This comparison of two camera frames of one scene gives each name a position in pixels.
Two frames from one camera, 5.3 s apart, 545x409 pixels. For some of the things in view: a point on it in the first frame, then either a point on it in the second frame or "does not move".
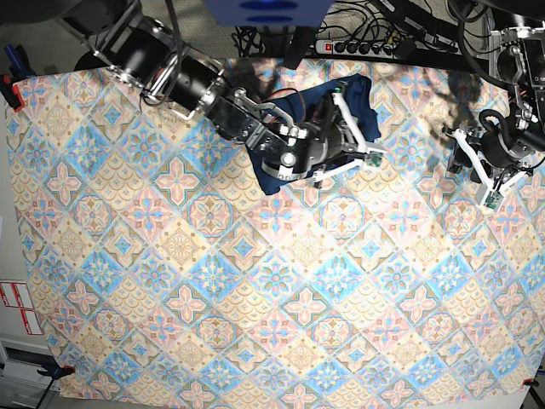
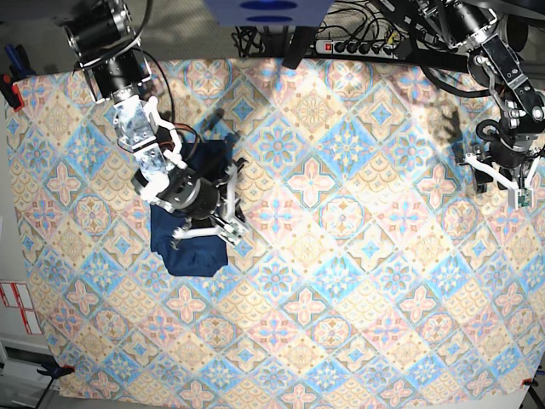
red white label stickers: x=16 y=295 does not move
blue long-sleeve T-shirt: x=358 y=91 to x=199 y=256
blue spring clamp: x=20 y=66 does not move
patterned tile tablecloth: x=166 y=275 does not move
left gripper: x=328 y=148 to x=197 y=198
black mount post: x=300 y=43 does not move
